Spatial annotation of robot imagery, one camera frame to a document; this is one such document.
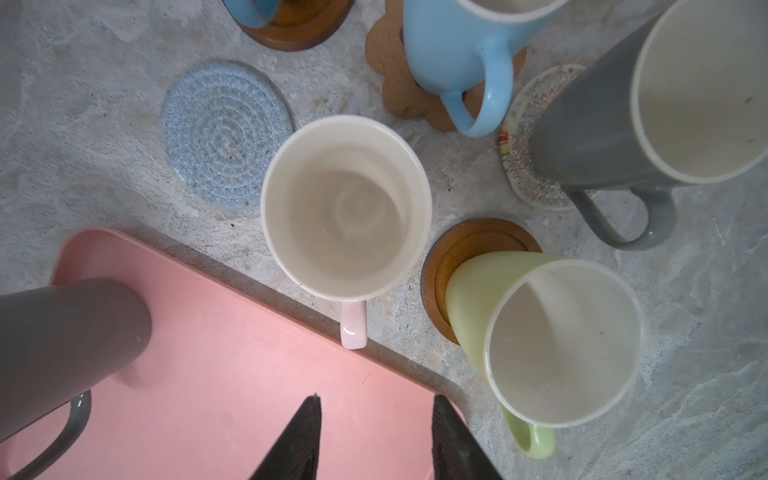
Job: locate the brown wooden coaster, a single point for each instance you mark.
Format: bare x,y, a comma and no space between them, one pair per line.
457,245
301,25

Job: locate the grey handled white mug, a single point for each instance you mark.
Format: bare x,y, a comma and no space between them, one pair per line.
680,101

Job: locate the pink handled white mug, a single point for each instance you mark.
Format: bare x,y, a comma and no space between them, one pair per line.
346,209

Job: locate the blue mug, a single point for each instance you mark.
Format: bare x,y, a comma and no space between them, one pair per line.
463,51
253,14

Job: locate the cork paw print coaster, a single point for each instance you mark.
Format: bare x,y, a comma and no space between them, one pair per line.
385,52

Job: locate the pink silicone tray mat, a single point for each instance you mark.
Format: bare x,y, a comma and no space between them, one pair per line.
222,376

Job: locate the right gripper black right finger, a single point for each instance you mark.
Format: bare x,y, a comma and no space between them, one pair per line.
455,452

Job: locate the multicolour woven rope coaster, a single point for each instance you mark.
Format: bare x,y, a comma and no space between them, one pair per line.
526,108

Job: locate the light blue woven coaster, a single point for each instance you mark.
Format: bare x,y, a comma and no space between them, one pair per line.
223,122

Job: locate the green handled white mug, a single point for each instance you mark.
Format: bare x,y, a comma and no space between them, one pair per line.
559,341

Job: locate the grey metal mug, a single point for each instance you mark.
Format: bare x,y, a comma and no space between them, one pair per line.
57,343

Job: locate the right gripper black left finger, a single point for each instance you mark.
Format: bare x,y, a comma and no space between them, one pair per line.
295,454

